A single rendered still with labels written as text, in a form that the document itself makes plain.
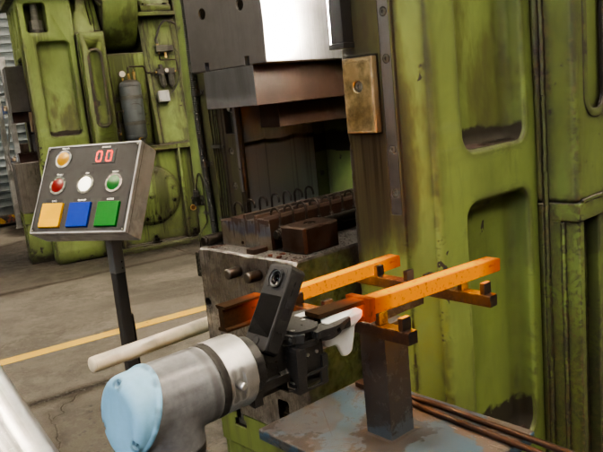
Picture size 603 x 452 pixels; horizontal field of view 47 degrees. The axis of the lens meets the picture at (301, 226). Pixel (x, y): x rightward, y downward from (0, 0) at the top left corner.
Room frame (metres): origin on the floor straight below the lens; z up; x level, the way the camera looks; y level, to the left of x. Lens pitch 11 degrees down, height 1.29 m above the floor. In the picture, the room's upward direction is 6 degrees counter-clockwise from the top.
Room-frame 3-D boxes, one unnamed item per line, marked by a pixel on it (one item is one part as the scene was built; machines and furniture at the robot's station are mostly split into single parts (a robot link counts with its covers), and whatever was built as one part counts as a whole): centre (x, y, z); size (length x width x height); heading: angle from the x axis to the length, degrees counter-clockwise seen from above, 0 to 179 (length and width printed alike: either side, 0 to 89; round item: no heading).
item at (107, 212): (1.96, 0.54, 1.01); 0.07 x 0.05 x 0.07; 68
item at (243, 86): (1.90, -0.01, 1.32); 0.42 x 0.20 x 0.10; 133
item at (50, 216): (2.04, 0.73, 1.01); 0.07 x 0.05 x 0.07; 68
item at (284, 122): (1.91, -0.06, 1.24); 0.30 x 0.07 x 0.06; 133
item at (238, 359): (0.80, 0.11, 0.97); 0.10 x 0.05 x 0.09; 42
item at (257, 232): (1.90, -0.01, 0.96); 0.42 x 0.20 x 0.09; 133
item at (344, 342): (0.91, -0.04, 0.96); 0.09 x 0.03 x 0.06; 129
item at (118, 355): (1.95, 0.44, 0.62); 0.44 x 0.05 x 0.05; 133
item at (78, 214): (2.00, 0.63, 1.01); 0.07 x 0.05 x 0.07; 68
